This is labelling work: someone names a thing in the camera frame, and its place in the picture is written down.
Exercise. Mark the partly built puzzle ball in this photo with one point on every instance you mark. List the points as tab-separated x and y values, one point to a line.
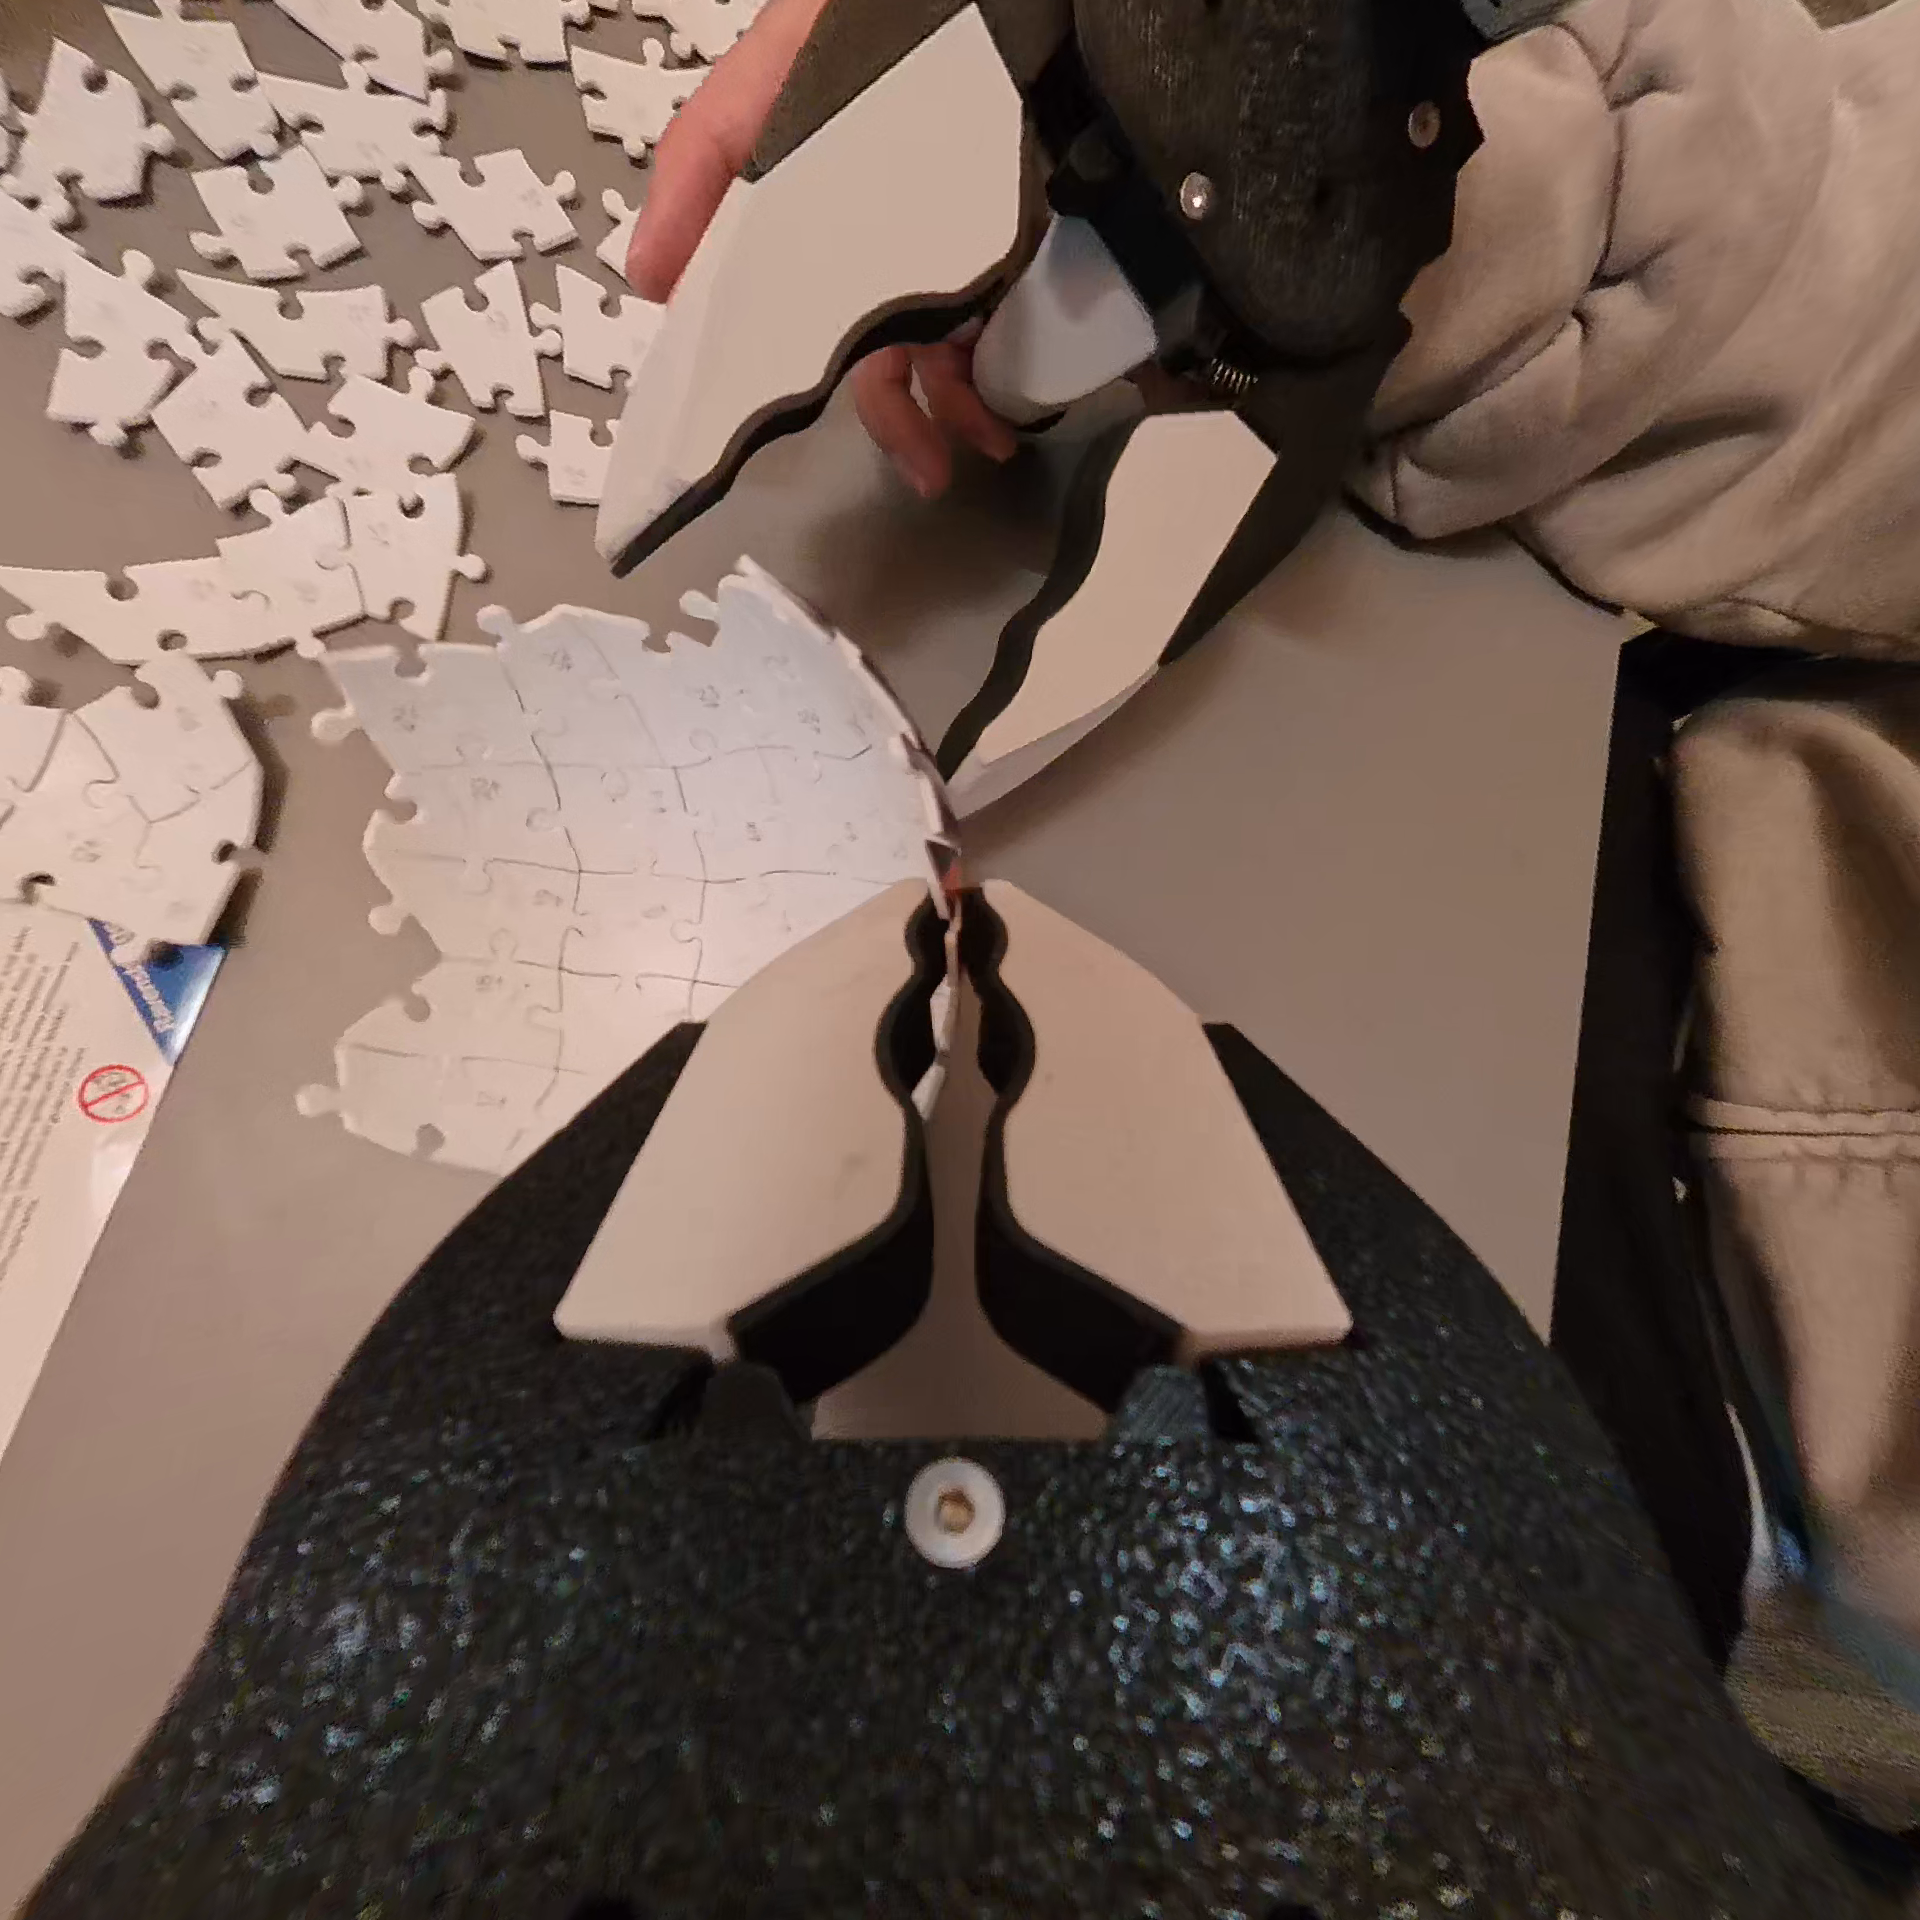
630	841

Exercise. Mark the pile of white puzzle pieces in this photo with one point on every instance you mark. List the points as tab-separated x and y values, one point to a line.
344	301

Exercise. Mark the joined white puzzle segment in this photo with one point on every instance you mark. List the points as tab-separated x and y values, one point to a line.
135	808

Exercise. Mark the person's beige trousers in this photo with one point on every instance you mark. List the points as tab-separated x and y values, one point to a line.
1815	1201

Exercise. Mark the person's right forearm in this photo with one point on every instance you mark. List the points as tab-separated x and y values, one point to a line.
1680	301

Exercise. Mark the tapered white puzzle strip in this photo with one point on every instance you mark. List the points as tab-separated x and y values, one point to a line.
254	577

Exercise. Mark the white instruction sheet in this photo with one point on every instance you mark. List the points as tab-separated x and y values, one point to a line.
60	1140

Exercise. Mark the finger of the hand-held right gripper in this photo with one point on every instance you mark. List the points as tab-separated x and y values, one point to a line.
1124	582
781	284

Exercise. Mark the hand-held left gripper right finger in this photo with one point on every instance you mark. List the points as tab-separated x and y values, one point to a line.
1154	1184

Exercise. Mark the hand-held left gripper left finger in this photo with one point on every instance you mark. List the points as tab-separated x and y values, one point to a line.
750	1170

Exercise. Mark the person's right hand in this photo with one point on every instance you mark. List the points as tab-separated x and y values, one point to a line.
704	162

